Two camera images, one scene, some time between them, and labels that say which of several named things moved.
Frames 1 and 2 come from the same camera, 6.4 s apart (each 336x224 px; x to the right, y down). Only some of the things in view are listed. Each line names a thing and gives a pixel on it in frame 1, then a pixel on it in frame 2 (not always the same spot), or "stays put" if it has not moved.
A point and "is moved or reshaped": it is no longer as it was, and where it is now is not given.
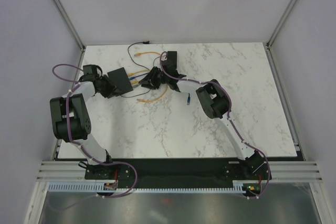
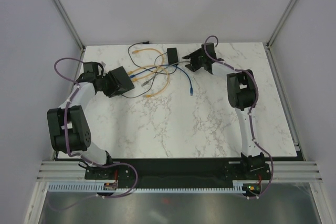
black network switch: (119, 78) stays put
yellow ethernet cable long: (136, 82) → (147, 96)
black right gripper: (151, 74) → (193, 67)
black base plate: (179, 173) stays put
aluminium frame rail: (70, 170) stays put
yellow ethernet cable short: (138, 54) is moved or reshaped
